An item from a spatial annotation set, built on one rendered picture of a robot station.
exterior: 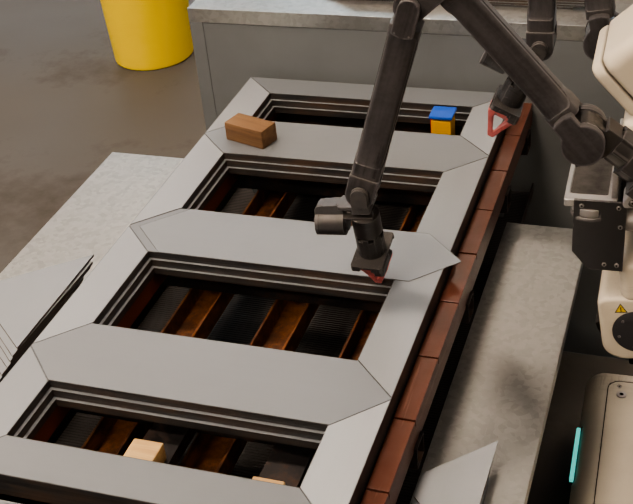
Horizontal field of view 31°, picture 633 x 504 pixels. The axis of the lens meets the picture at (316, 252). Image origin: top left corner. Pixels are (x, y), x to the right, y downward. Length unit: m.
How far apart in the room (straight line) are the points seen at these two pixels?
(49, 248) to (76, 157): 2.04
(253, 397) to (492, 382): 0.54
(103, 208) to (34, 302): 0.46
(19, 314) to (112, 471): 0.66
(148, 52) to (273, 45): 2.30
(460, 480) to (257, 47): 1.56
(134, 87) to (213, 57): 2.09
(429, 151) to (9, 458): 1.28
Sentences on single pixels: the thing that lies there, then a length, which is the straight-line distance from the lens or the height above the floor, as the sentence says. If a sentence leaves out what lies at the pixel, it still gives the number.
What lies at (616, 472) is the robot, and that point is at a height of 0.28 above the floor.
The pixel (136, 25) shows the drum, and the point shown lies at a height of 0.24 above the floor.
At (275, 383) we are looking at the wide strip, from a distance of 2.13.
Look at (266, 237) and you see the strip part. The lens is 2.53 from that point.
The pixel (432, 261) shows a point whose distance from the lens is 2.41.
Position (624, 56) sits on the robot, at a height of 1.34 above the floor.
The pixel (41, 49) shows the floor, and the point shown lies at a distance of 6.00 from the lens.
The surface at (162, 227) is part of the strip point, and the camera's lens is 2.63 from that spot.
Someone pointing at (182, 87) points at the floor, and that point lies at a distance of 5.32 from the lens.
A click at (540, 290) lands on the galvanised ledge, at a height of 0.68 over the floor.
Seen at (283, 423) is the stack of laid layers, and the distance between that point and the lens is 2.07.
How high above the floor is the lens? 2.24
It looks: 34 degrees down
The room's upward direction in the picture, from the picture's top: 6 degrees counter-clockwise
